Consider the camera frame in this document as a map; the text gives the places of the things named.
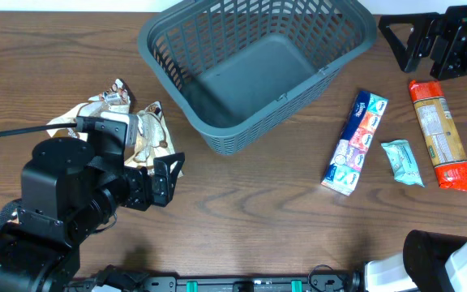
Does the grey plastic basket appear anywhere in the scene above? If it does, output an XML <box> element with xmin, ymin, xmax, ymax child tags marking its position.
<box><xmin>137</xmin><ymin>0</ymin><xmax>376</xmax><ymax>155</ymax></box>

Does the multicolour tissue pack strip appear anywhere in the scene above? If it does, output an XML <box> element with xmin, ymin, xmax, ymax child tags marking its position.
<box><xmin>321</xmin><ymin>91</ymin><xmax>388</xmax><ymax>196</ymax></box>

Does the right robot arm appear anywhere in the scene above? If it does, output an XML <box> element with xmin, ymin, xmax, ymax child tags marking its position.
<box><xmin>361</xmin><ymin>6</ymin><xmax>467</xmax><ymax>291</ymax></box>

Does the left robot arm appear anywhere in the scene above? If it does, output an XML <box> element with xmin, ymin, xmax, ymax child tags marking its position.
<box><xmin>0</xmin><ymin>118</ymin><xmax>185</xmax><ymax>291</ymax></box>

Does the beige brown snack bag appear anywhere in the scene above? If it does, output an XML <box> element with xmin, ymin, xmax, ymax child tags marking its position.
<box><xmin>125</xmin><ymin>101</ymin><xmax>176</xmax><ymax>175</ymax></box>

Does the long beige snack bag strip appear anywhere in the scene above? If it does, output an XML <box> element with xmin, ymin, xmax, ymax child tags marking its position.
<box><xmin>49</xmin><ymin>79</ymin><xmax>133</xmax><ymax>125</ymax></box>

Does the orange cracker sleeve package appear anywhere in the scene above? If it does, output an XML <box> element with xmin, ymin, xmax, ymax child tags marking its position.
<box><xmin>409</xmin><ymin>80</ymin><xmax>467</xmax><ymax>191</ymax></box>

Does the teal snack bar wrapper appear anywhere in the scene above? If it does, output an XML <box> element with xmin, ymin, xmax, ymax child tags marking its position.
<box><xmin>381</xmin><ymin>140</ymin><xmax>424</xmax><ymax>187</ymax></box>

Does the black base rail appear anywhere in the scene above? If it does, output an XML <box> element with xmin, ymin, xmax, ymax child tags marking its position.
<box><xmin>65</xmin><ymin>265</ymin><xmax>364</xmax><ymax>292</ymax></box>

